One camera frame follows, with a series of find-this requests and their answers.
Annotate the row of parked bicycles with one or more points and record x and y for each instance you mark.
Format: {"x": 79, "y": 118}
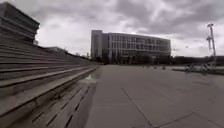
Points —
{"x": 196, "y": 68}

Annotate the wide concrete steps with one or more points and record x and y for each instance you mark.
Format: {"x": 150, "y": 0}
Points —
{"x": 26, "y": 78}

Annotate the dark layered building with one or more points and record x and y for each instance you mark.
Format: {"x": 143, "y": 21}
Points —
{"x": 16, "y": 23}

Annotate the large glass-fronted building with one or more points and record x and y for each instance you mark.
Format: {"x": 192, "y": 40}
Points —
{"x": 133, "y": 46}

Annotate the low building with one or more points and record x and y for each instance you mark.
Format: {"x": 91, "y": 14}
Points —
{"x": 56, "y": 49}

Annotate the slotted drain strip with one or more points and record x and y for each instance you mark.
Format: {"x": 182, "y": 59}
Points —
{"x": 63, "y": 110}

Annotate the tall lamp pole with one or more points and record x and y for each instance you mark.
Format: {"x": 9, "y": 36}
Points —
{"x": 212, "y": 43}

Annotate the row of dark trees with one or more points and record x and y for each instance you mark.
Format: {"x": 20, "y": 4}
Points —
{"x": 190, "y": 60}

